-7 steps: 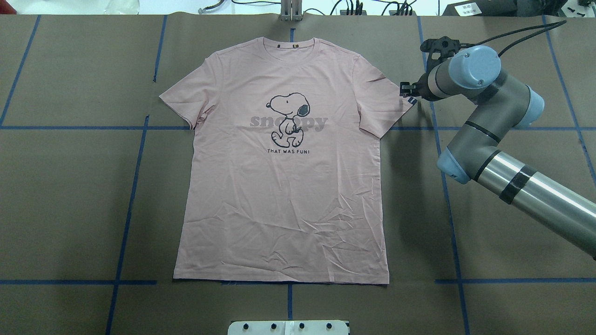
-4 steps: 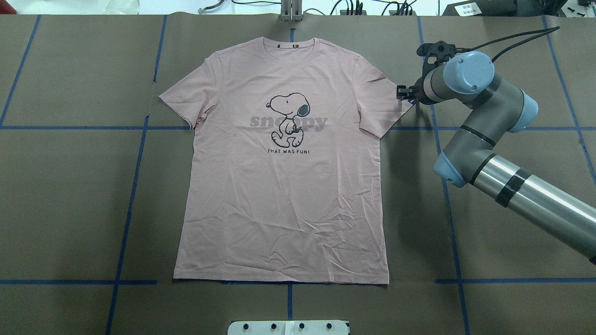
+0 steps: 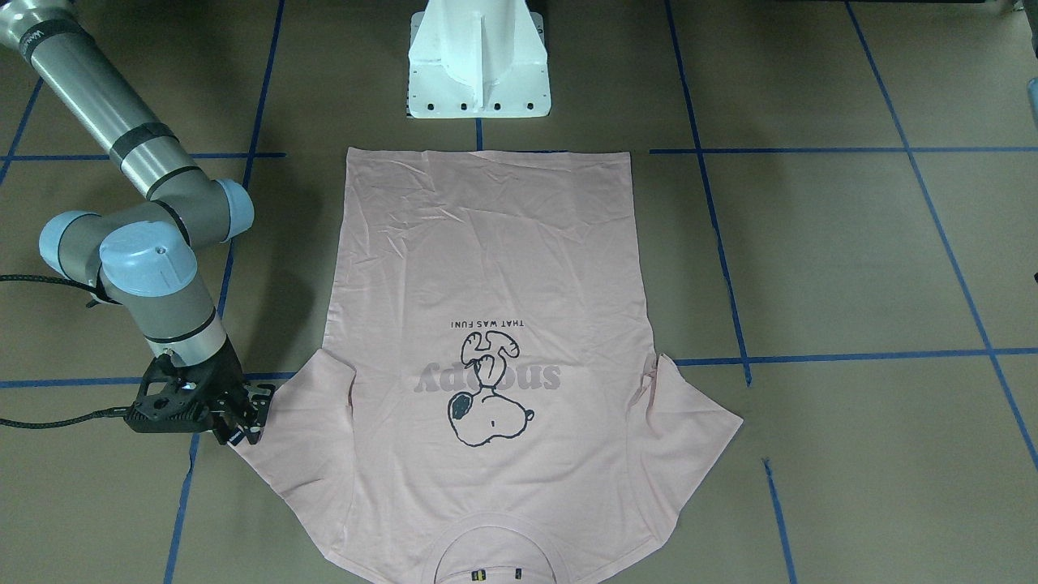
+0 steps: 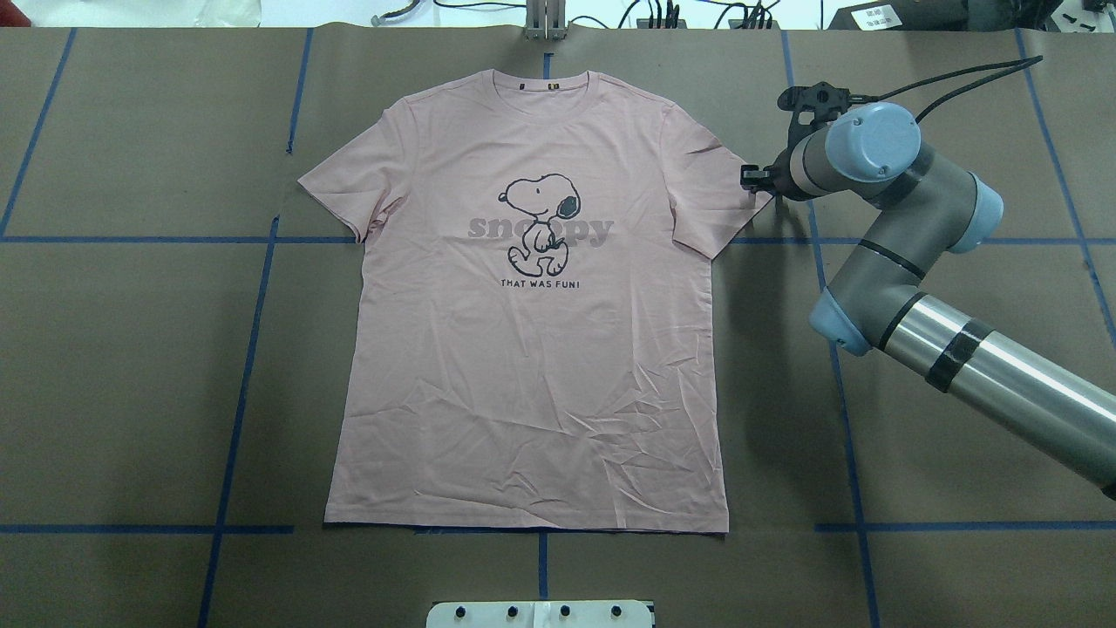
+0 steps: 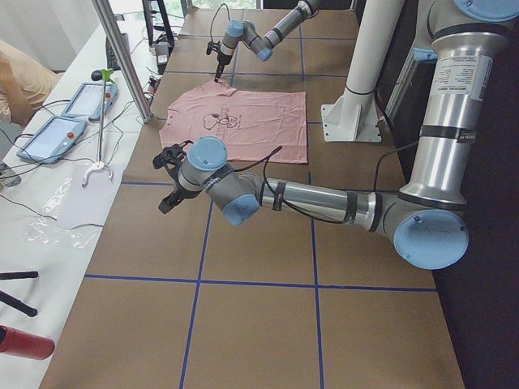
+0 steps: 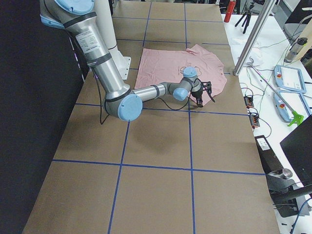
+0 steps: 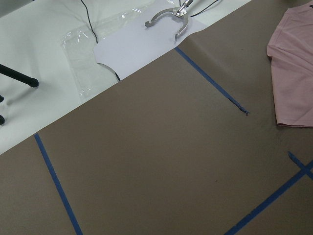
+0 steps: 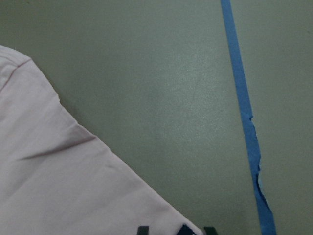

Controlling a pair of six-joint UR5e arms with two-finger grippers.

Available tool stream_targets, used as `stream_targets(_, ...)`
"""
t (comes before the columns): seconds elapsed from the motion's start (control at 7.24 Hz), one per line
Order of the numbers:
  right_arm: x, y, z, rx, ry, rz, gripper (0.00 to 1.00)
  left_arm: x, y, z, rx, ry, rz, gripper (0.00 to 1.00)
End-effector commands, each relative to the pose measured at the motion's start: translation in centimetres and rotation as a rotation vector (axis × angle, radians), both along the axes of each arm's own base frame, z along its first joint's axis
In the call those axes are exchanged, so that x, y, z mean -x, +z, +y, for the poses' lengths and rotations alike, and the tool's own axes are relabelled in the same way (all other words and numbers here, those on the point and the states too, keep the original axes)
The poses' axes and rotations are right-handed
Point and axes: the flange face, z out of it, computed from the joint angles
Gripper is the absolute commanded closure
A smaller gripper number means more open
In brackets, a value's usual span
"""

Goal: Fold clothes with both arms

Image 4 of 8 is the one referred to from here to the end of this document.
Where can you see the grey USB hub right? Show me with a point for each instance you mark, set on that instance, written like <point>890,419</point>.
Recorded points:
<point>756,16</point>

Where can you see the grey USB hub left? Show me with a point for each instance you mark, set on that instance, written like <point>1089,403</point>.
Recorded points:
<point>659,16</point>

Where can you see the grey usb hub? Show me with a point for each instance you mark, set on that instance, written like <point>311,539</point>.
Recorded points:
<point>659,16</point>
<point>756,16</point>

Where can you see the pink Snoopy t-shirt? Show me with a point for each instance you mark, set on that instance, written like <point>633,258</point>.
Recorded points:
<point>534,343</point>

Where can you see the black box with label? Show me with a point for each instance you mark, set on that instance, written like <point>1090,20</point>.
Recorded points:
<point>972,16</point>

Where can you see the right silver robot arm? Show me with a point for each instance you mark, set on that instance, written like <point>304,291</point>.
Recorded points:
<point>927,206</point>

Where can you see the aluminium frame post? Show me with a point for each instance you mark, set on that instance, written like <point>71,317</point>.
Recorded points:
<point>546,20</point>

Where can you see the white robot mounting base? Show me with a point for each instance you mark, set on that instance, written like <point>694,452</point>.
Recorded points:
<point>544,613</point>

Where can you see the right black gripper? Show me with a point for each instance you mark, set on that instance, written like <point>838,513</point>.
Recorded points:
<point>772,179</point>

